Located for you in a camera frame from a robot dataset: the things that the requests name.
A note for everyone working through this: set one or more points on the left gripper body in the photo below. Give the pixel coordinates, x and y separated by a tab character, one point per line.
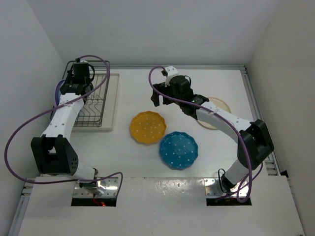
68	80

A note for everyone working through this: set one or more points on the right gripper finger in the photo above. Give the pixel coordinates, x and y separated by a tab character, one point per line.
168	98
155	95

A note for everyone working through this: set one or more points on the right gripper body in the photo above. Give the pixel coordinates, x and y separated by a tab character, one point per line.
167	91

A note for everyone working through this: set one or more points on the purple plate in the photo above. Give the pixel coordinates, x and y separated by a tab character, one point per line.
54	97

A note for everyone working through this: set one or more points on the yellow dotted plate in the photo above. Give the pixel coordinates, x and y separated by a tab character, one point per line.
147	127

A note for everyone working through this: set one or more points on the light blue plate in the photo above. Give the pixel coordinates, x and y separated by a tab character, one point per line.
58	92

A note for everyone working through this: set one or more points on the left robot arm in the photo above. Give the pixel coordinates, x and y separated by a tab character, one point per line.
52	151

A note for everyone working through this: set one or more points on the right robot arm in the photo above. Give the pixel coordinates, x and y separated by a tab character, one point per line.
254	143

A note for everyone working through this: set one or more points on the cream drip tray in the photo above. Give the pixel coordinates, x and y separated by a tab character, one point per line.
110	107

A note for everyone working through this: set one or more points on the cream green plate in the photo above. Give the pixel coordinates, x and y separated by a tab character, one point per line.
219	103

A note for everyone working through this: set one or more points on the teal dotted plate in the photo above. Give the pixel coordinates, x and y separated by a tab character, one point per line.
178	150

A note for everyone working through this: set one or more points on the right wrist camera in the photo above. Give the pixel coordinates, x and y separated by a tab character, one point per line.
169	72

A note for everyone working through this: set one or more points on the wire dish rack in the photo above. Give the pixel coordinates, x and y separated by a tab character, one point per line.
91	115

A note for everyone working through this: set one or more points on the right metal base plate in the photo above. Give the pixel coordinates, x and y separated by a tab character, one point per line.
213	191

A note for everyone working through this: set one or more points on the metal base plate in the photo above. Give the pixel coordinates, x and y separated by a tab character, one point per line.
213	191
107	188

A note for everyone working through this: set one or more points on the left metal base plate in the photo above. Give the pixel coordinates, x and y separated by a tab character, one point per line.
107	188

